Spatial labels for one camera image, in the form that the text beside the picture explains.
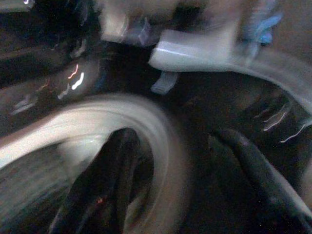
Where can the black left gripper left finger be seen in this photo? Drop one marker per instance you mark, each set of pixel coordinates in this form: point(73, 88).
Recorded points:
point(114, 170)

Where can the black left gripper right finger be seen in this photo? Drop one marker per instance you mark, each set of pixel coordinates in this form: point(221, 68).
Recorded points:
point(256, 161)

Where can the white plastic basket rim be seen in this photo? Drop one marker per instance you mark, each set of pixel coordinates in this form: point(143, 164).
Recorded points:
point(195, 53)

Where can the blue cloth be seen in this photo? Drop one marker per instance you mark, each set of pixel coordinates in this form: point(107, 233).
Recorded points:
point(264, 26)

